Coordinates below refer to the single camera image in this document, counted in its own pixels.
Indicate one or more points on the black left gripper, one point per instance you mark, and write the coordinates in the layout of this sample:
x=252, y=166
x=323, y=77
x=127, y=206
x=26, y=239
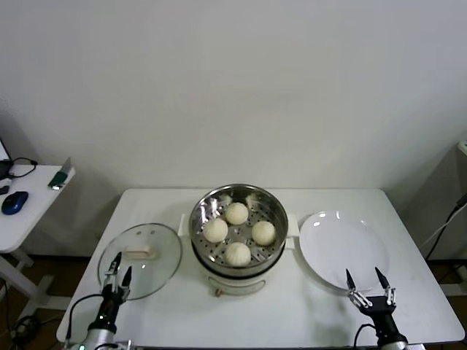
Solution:
x=109, y=306

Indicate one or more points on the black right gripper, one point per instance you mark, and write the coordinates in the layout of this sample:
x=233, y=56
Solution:
x=381, y=310

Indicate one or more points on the white steamed baozi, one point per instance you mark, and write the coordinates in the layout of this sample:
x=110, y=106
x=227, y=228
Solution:
x=263, y=233
x=237, y=213
x=216, y=230
x=238, y=254

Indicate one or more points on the stainless steel steamer basket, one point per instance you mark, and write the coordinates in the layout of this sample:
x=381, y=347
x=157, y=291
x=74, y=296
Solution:
x=255, y=215

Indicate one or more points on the white round plate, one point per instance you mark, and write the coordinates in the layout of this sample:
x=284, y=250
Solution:
x=343, y=248

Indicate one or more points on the white side table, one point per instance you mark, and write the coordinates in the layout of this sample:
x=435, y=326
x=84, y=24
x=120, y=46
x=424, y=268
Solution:
x=36, y=197

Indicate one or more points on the dark green flat device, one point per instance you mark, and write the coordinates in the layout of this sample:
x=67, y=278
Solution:
x=59, y=178

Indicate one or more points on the cream electric pot base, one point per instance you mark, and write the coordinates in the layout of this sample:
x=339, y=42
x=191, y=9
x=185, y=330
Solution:
x=237, y=284

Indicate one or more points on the blue computer mouse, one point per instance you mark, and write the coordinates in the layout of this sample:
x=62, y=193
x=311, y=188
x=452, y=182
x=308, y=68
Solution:
x=15, y=202

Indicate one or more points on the laptop with black frame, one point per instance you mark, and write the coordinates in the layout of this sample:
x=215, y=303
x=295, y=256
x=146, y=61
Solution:
x=3, y=168

